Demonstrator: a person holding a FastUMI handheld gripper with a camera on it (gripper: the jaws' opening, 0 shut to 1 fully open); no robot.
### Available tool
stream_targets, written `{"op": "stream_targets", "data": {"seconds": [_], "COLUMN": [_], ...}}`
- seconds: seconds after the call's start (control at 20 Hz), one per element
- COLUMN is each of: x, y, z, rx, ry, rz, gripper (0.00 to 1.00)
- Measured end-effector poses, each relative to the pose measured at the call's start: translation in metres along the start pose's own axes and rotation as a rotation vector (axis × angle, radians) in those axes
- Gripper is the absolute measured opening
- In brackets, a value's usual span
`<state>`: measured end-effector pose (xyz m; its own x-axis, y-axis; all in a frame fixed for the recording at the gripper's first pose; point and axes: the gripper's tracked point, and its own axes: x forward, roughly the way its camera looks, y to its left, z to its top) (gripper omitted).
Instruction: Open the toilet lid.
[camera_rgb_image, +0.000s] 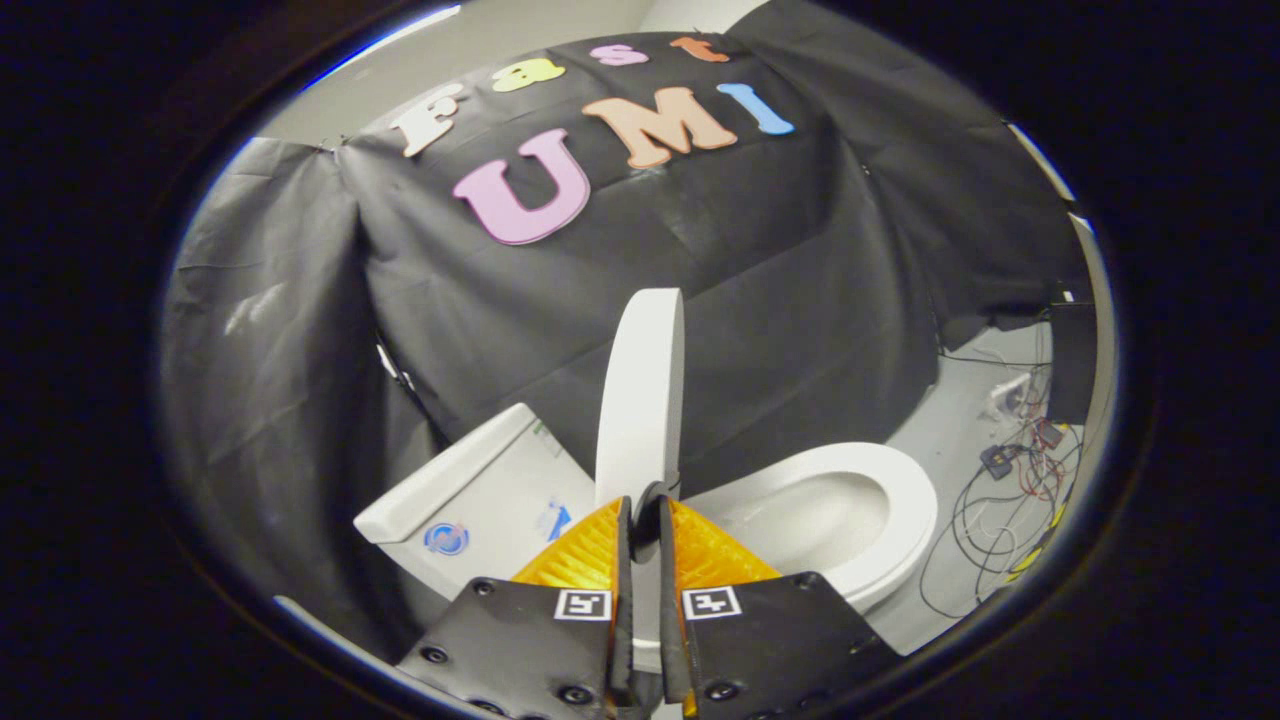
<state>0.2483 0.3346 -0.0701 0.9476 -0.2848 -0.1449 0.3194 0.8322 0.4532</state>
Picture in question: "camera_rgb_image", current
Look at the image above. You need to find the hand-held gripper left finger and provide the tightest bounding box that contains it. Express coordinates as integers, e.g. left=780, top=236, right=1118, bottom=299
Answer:
left=395, top=495, right=636, bottom=720

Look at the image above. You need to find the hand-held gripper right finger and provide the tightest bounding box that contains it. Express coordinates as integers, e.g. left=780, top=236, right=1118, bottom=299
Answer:
left=658, top=495, right=901, bottom=720

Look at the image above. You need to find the white toilet lid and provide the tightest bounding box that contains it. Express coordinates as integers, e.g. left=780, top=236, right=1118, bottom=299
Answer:
left=595, top=288, right=687, bottom=673

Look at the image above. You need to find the white toilet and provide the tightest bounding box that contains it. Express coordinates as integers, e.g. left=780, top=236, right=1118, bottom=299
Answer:
left=353, top=403, right=926, bottom=673

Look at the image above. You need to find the white toilet seat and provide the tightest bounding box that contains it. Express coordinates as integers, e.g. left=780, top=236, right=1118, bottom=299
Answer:
left=690, top=442, right=939, bottom=613

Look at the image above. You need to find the black backdrop cloth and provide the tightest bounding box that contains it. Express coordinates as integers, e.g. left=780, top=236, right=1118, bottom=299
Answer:
left=160, top=0, right=1091, bottom=661

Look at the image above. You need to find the tangle of cables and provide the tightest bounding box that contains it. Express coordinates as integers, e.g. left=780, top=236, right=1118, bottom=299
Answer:
left=920, top=340, right=1086, bottom=621

